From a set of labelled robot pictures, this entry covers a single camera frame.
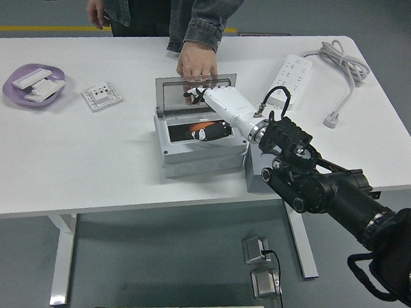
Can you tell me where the person's left hand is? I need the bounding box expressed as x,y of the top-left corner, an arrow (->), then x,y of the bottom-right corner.
176,40 -> 220,85

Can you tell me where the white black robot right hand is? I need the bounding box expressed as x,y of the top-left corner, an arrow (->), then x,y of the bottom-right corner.
181,85 -> 265,145

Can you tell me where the person's right hand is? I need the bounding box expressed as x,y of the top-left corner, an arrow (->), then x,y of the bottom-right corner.
85,0 -> 113,32

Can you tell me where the orange cylinder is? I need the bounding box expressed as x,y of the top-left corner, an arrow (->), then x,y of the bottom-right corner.
187,121 -> 213,134

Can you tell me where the grey junction box with lid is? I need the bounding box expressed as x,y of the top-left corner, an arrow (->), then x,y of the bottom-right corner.
149,68 -> 253,183

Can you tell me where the grey cube with round hole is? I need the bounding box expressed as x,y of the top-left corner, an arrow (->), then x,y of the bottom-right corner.
243,144 -> 286,196

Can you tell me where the person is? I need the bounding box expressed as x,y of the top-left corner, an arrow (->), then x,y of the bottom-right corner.
81,0 -> 247,57

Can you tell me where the white power strip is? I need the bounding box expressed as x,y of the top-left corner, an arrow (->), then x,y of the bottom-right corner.
264,52 -> 313,110

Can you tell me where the long white plastic strip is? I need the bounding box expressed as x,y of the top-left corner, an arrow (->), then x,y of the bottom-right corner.
11,67 -> 53,92

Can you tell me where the purple plate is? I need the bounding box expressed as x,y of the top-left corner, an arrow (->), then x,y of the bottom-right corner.
1,61 -> 67,112

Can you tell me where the white table leg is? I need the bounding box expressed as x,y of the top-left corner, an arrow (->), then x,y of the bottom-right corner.
278,199 -> 324,280
42,212 -> 78,308

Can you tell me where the white wall socket panel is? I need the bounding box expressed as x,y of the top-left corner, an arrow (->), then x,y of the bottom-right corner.
79,79 -> 125,114

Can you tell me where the white plastic bracket piece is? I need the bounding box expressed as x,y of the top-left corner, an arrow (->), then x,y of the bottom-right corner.
31,77 -> 67,98
23,89 -> 56,104

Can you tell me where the white power cord with plug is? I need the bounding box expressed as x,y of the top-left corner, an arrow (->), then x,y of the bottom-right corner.
297,38 -> 373,132

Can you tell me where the black floor cable with plug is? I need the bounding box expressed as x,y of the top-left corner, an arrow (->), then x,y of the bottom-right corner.
257,249 -> 290,308

